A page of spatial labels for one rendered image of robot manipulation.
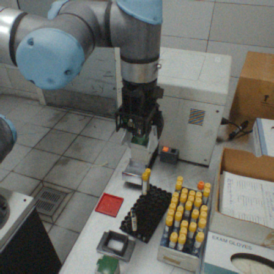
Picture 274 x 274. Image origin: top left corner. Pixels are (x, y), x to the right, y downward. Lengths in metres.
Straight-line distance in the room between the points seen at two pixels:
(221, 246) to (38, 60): 0.56
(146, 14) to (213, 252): 0.53
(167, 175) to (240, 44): 1.42
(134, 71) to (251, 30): 1.64
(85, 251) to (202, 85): 0.56
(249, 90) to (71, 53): 0.93
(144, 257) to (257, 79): 0.81
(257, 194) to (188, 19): 1.52
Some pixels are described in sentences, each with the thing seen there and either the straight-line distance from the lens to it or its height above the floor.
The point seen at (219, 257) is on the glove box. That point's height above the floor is 0.94.
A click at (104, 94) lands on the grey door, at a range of 2.50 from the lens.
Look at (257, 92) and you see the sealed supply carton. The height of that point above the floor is 1.00.
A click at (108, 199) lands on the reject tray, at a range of 0.81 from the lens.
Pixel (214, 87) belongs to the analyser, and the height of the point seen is 1.18.
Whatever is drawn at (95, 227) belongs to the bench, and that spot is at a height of 0.88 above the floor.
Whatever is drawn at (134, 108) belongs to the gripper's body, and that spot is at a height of 1.24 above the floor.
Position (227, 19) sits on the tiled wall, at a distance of 2.04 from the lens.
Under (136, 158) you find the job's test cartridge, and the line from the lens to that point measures 0.66.
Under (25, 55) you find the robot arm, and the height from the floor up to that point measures 1.41.
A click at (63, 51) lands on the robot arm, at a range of 0.33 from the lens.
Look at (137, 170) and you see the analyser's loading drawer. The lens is 0.83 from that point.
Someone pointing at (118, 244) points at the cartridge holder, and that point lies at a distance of 0.72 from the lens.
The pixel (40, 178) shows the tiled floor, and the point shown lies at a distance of 2.15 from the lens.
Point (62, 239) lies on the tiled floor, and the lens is 1.79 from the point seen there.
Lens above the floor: 1.53
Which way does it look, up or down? 41 degrees down
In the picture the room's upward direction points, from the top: straight up
